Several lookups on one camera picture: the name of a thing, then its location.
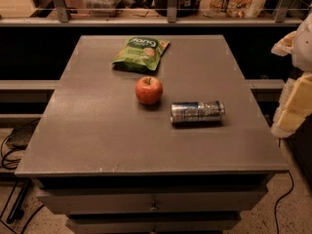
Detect silver blue redbull can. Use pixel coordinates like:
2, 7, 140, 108
170, 100, 225, 124

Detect metal shelf rail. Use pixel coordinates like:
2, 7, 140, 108
0, 0, 311, 27

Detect green snack bag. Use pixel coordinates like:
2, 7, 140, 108
112, 36, 170, 72

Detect grey drawer cabinet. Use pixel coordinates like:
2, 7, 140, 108
16, 35, 288, 234

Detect colourful snack bag on shelf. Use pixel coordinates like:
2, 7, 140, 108
204, 0, 266, 19

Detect black cables on left floor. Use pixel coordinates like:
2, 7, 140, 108
0, 119, 45, 234

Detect red apple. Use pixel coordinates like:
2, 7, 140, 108
135, 76, 163, 105

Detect clear plastic container on shelf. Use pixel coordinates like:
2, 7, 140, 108
83, 0, 121, 18

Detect black cable on right floor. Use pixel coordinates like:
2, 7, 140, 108
273, 171, 294, 234

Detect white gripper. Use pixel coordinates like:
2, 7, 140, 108
271, 14, 312, 138

